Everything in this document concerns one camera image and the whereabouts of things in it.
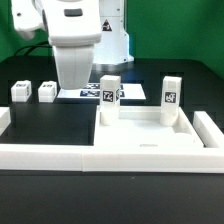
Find white U-shaped fence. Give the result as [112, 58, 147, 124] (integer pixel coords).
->
[0, 111, 224, 173]

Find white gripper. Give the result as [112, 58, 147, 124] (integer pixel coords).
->
[53, 45, 94, 90]

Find black cables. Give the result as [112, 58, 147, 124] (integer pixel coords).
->
[13, 40, 51, 57]

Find white marker sheet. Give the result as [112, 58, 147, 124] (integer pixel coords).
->
[57, 83, 146, 100]

